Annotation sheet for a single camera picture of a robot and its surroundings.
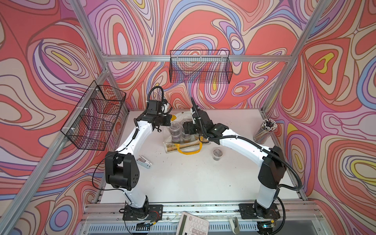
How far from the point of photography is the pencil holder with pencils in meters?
0.88

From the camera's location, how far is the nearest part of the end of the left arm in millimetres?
619

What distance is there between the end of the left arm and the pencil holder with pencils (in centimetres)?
59
